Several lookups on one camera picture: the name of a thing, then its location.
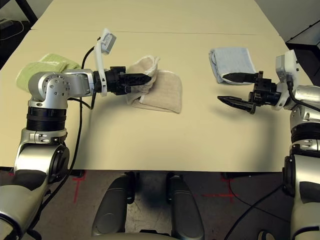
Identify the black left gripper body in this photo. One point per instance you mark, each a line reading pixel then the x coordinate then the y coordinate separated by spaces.
pixel 115 80

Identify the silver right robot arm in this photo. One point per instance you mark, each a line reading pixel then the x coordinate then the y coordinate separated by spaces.
pixel 305 140

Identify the beige towel with white trim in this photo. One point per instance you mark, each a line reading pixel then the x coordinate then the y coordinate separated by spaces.
pixel 162 90

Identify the black tripod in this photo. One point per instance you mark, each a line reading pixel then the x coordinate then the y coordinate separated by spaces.
pixel 306 25

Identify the black side table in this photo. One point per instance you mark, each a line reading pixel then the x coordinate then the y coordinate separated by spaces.
pixel 306 55

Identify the black table frame leg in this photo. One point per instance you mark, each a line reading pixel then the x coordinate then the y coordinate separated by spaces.
pixel 27 11

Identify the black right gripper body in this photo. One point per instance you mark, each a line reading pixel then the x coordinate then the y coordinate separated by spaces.
pixel 265 93

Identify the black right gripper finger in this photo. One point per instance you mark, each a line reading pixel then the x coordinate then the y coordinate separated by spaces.
pixel 236 103
pixel 240 77

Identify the beige robot waist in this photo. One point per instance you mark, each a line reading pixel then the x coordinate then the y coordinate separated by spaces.
pixel 130 237

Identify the folded green towel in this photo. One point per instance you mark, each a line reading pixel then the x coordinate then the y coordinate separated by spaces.
pixel 50 62

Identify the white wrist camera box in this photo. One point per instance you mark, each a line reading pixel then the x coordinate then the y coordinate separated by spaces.
pixel 287 67
pixel 105 45

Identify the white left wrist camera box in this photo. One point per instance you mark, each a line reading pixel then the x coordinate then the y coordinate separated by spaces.
pixel 105 45

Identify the grey sneaker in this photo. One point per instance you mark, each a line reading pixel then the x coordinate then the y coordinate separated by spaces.
pixel 266 235

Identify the black table foot bar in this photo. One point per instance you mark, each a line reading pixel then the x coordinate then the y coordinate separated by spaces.
pixel 77 172

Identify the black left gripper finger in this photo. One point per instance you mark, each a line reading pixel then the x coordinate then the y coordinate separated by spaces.
pixel 136 78

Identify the grey power strip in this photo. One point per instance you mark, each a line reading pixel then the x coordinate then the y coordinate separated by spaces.
pixel 5 23

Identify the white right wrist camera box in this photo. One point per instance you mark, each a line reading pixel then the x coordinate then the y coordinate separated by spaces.
pixel 287 67

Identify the grey robot leg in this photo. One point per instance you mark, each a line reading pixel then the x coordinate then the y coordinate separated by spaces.
pixel 183 207
pixel 111 207

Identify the grey right robot leg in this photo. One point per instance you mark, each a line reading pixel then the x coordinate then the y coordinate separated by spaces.
pixel 183 207

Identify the grey left robot leg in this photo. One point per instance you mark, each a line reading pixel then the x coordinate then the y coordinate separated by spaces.
pixel 111 207

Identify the folded light blue towel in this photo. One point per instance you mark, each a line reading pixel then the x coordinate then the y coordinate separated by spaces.
pixel 230 60

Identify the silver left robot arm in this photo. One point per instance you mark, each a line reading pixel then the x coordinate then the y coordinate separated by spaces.
pixel 45 125

